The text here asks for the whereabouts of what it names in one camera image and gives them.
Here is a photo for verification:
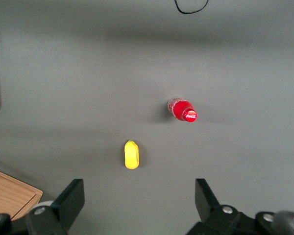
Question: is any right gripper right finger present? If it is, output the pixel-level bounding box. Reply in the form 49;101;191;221
187;178;241;235

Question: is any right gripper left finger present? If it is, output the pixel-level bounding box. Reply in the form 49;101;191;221
25;178;85;235

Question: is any wooden two-drawer cabinet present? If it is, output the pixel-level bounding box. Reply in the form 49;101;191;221
0;167;44;221

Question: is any yellow toy lemon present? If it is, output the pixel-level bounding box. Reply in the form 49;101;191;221
123;140;141;170

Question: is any red cola bottle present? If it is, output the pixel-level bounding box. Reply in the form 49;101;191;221
167;96;198;124

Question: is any thin black cable loop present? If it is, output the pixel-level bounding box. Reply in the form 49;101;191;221
173;0;210;15

